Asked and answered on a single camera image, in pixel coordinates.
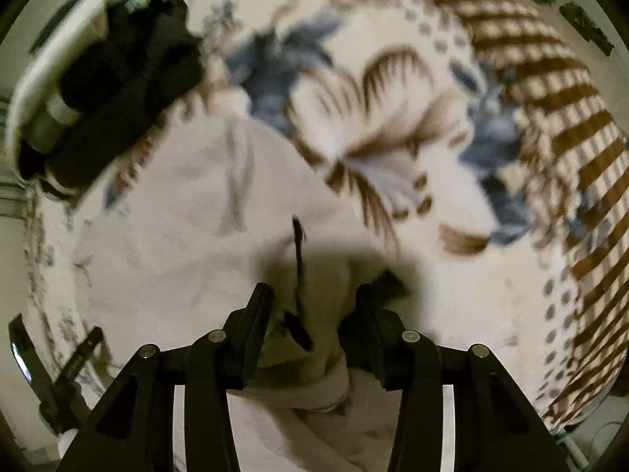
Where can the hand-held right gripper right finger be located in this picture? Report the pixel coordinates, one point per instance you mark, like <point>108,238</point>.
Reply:
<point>374,325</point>

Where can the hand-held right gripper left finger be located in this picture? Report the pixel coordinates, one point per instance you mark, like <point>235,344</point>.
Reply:
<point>254,325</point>

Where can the white garment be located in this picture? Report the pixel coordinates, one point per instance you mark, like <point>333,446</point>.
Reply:
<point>196,236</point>

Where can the black bar object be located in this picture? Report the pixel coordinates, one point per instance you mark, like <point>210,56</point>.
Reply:
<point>73,359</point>

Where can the floral printed blanket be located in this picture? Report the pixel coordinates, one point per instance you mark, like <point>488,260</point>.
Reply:
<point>393,123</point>

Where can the dark cloth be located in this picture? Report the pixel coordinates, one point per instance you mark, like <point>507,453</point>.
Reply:
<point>128,78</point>

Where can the white curved object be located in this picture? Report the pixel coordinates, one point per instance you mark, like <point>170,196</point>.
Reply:
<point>54,44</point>

